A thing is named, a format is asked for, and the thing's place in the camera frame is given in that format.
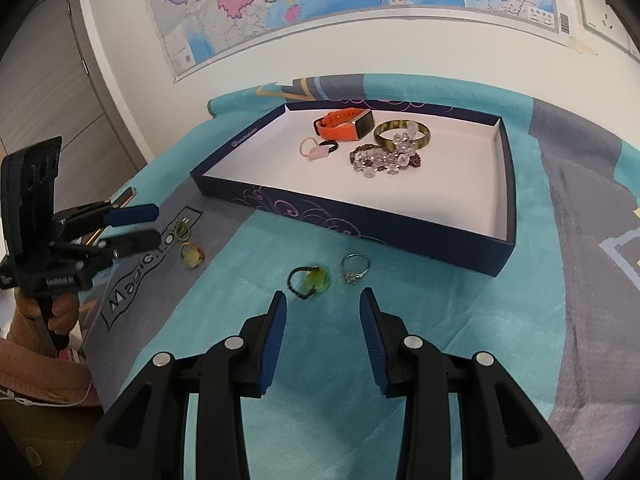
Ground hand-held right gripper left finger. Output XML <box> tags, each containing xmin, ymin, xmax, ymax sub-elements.
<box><xmin>65</xmin><ymin>290</ymin><xmax>289</xmax><ymax>480</ymax></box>

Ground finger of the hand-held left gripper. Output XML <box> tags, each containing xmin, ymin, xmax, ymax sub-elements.
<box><xmin>50</xmin><ymin>229</ymin><xmax>162</xmax><ymax>267</ymax></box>
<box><xmin>54</xmin><ymin>201</ymin><xmax>161</xmax><ymax>231</ymax></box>

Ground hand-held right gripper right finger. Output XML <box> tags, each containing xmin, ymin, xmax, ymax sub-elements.
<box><xmin>359</xmin><ymin>287</ymin><xmax>583</xmax><ymax>480</ymax></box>

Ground gold ring with green stone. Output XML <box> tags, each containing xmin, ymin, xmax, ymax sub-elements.
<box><xmin>179</xmin><ymin>242</ymin><xmax>206</xmax><ymax>269</ymax></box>

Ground silver ring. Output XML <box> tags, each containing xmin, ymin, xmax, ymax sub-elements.
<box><xmin>340</xmin><ymin>253</ymin><xmax>372</xmax><ymax>285</ymax></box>

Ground black cord green bead ring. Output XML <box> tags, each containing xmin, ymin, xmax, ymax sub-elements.
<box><xmin>287</xmin><ymin>264</ymin><xmax>332</xmax><ymax>302</ymax></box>

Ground dark blue cardboard box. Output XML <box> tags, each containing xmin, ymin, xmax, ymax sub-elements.
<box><xmin>190</xmin><ymin>100</ymin><xmax>517</xmax><ymax>277</ymax></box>

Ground clear crystal bead bracelet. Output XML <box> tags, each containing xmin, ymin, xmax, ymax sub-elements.
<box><xmin>352</xmin><ymin>125</ymin><xmax>422</xmax><ymax>179</ymax></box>

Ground pink ring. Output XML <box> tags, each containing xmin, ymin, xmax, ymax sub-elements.
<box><xmin>299</xmin><ymin>137</ymin><xmax>334</xmax><ymax>162</ymax></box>

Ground dark red bead bracelet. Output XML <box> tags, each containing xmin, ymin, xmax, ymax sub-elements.
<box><xmin>348</xmin><ymin>143</ymin><xmax>424</xmax><ymax>174</ymax></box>

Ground green marbled bangle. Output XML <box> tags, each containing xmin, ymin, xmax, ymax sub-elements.
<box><xmin>373</xmin><ymin>119</ymin><xmax>431</xmax><ymax>154</ymax></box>

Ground orange smart watch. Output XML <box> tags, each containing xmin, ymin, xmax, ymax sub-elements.
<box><xmin>313</xmin><ymin>108</ymin><xmax>375</xmax><ymax>141</ymax></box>

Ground person's left forearm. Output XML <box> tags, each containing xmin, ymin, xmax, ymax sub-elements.
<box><xmin>0</xmin><ymin>310</ymin><xmax>102</xmax><ymax>411</ymax></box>

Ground person's left hand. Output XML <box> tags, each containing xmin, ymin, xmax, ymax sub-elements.
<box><xmin>15</xmin><ymin>290</ymin><xmax>82</xmax><ymax>349</ymax></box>

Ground grey wardrobe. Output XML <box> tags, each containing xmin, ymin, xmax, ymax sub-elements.
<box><xmin>0</xmin><ymin>0</ymin><xmax>149</xmax><ymax>211</ymax></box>

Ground brown garment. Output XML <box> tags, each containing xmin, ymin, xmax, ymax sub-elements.
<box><xmin>0</xmin><ymin>400</ymin><xmax>107</xmax><ymax>480</ymax></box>

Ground white cable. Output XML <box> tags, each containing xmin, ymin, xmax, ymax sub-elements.
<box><xmin>0</xmin><ymin>380</ymin><xmax>92</xmax><ymax>407</ymax></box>

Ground white wall socket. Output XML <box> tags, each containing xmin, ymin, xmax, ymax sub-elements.
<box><xmin>574</xmin><ymin>0</ymin><xmax>627</xmax><ymax>41</ymax></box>

